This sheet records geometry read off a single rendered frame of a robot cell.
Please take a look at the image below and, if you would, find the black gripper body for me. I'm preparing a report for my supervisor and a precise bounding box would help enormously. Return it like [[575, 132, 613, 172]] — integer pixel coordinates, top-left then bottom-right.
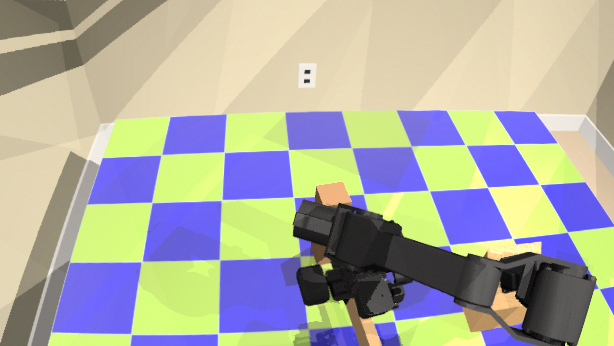
[[296, 264, 413, 307]]

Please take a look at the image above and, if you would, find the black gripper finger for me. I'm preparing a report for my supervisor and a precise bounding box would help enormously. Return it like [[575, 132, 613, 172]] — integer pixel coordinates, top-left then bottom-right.
[[325, 270, 352, 305]]

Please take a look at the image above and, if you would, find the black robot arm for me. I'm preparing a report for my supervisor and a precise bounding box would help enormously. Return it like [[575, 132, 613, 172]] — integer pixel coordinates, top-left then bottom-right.
[[292, 199, 597, 346]]

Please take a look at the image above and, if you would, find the wooden post with two pegs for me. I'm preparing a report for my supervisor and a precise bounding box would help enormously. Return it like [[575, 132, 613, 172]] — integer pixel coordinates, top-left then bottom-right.
[[311, 181, 352, 266]]

